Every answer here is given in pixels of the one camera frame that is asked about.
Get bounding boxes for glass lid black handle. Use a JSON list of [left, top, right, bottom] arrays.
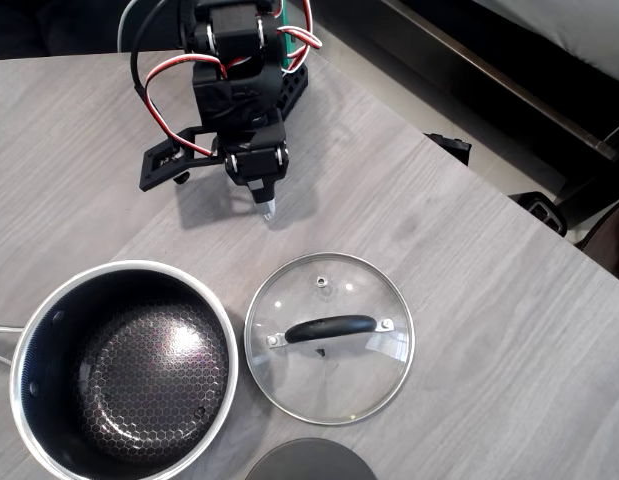
[[243, 251, 416, 427]]

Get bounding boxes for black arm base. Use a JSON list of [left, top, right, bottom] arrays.
[[275, 63, 311, 124]]

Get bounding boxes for green circuit board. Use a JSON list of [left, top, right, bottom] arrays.
[[279, 0, 311, 72]]

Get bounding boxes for black table clamp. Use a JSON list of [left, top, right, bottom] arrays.
[[507, 191, 570, 237], [422, 131, 473, 167]]

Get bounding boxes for black round disc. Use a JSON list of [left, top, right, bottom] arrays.
[[244, 438, 378, 480]]

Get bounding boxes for white cushion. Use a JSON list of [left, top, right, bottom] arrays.
[[468, 0, 619, 84]]

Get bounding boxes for brown chair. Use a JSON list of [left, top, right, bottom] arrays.
[[574, 193, 619, 289]]

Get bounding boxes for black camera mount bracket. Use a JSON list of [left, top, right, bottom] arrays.
[[137, 126, 226, 194]]

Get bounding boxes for red white servo cable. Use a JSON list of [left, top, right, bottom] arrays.
[[144, 52, 226, 158], [275, 0, 324, 72]]

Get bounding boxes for black cable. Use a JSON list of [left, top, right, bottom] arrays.
[[129, 0, 191, 145]]

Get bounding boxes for dark bench frame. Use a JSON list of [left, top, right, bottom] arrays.
[[377, 0, 619, 162]]

